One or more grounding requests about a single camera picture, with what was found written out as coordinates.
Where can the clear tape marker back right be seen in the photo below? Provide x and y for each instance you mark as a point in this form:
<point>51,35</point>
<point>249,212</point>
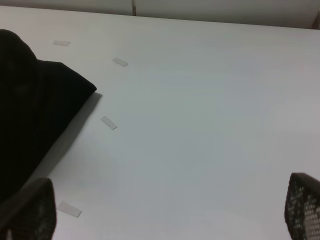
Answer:
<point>120,62</point>

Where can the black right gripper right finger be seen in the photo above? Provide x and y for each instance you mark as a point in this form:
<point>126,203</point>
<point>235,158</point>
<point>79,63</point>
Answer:
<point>302,207</point>

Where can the clear tape marker back middle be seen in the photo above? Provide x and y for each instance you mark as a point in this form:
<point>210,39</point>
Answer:
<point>61,43</point>

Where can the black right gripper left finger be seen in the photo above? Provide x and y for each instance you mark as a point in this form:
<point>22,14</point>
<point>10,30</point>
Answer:
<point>29,214</point>

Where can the clear tape marker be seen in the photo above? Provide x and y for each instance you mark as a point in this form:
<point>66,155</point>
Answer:
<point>61,43</point>
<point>120,62</point>
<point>109,123</point>
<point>69,209</point>

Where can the clear tape marker front right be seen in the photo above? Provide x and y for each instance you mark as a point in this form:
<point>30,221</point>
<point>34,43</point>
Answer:
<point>69,209</point>

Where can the black short sleeve shirt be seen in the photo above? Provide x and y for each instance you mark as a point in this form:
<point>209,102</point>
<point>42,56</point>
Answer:
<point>38,100</point>

